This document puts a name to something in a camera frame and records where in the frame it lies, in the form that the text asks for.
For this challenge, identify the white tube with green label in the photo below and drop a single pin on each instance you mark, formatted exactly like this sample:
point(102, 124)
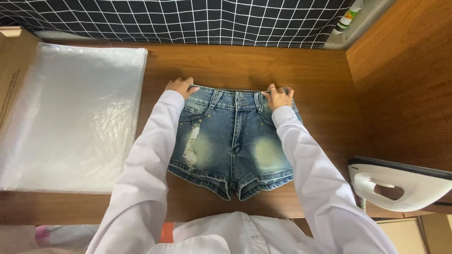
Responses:
point(348, 17)

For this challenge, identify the person's white shirt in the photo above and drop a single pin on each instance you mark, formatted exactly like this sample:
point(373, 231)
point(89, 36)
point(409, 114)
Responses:
point(240, 234)

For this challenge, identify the white electric iron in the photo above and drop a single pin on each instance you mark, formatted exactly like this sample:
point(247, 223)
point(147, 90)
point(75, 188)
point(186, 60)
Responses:
point(399, 183)

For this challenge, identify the person's left hand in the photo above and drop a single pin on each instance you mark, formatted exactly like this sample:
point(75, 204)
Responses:
point(179, 86)

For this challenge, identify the black white grid cloth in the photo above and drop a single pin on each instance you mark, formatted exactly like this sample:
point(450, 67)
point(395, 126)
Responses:
point(176, 21)

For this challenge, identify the blue distressed denim shorts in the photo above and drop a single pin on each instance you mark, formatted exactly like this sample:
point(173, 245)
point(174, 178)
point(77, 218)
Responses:
point(229, 141)

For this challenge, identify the person's right hand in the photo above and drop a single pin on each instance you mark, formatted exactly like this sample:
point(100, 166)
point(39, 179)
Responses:
point(278, 99)

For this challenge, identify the cream cabinet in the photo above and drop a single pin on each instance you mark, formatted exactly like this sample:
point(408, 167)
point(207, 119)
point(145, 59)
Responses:
point(413, 234)

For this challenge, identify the pink white cloth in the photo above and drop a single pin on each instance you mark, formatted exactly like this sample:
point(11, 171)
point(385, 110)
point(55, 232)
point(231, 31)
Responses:
point(60, 236)

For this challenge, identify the stack of clear plastic bags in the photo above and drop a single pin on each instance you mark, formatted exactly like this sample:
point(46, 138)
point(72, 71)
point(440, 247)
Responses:
point(74, 116)

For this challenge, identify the brown cardboard box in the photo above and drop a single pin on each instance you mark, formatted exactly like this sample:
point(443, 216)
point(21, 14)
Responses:
point(12, 67)

